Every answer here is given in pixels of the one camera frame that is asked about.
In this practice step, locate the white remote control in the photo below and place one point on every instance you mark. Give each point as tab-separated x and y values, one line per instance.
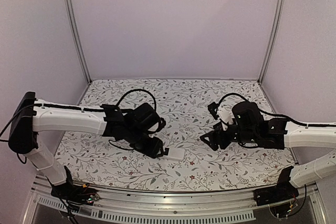
176	154

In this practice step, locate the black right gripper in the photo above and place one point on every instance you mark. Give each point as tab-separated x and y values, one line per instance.
219	135

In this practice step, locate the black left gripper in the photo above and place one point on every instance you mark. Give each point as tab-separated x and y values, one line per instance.
152	150

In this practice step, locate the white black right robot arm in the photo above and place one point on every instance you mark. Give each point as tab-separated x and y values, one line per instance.
246	126

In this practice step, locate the aluminium frame post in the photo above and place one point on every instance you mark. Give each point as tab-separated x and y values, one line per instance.
76	40
271	40

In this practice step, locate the floral patterned table mat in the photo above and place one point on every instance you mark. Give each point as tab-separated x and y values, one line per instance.
183	104

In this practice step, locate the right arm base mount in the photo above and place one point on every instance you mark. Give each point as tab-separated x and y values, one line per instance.
274	194

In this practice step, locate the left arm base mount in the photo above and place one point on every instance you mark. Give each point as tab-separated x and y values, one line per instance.
80	195

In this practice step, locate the right aluminium frame post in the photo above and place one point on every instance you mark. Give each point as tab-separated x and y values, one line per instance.
271	40

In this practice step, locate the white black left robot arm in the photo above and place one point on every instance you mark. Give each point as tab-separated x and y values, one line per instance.
136	126

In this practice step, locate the aluminium front rail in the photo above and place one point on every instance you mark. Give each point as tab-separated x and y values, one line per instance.
124	205

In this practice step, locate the left aluminium frame post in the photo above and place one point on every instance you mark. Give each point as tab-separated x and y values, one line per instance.
76	40

